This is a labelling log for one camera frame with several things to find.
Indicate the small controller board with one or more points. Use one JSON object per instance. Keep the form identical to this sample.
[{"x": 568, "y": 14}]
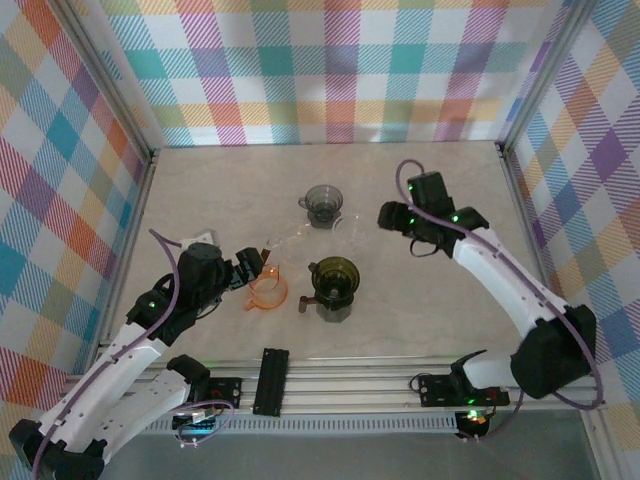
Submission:
[
  {"x": 475, "y": 421},
  {"x": 195, "y": 425}
]

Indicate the olive green coffee dripper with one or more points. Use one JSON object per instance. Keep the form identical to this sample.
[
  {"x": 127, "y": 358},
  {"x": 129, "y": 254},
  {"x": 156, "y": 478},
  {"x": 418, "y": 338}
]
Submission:
[{"x": 335, "y": 275}]

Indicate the grey coffee dripper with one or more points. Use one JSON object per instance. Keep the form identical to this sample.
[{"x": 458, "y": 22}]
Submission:
[{"x": 322, "y": 197}]

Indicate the orange glass carafe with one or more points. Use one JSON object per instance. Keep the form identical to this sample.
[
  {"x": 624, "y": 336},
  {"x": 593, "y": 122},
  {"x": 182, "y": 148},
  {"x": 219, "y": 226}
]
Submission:
[{"x": 270, "y": 294}]

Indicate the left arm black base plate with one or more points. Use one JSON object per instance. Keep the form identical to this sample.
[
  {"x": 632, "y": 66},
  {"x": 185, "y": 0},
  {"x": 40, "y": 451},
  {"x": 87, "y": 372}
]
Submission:
[{"x": 230, "y": 392}]

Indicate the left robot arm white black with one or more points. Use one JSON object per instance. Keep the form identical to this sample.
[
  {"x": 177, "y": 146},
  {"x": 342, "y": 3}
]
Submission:
[{"x": 125, "y": 360}]

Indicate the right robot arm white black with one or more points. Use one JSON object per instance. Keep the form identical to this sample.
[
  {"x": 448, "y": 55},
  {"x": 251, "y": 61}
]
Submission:
[{"x": 500, "y": 270}]

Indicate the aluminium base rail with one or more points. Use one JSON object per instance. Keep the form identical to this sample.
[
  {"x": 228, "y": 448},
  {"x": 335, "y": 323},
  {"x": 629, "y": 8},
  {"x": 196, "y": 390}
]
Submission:
[{"x": 350, "y": 380}]

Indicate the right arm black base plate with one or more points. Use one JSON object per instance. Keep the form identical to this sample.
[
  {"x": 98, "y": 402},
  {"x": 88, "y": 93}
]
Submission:
[{"x": 435, "y": 391}]

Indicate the aluminium side rail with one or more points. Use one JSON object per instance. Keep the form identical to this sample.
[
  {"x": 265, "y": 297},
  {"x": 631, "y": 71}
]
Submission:
[
  {"x": 520, "y": 200},
  {"x": 129, "y": 250}
]

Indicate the black bracket plate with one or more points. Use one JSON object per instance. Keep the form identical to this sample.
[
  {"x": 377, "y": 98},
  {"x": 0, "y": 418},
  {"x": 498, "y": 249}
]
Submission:
[{"x": 271, "y": 382}]

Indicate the aluminium frame post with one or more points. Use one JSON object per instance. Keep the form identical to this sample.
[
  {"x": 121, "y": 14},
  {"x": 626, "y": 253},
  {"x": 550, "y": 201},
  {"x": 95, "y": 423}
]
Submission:
[
  {"x": 116, "y": 85},
  {"x": 545, "y": 75}
]

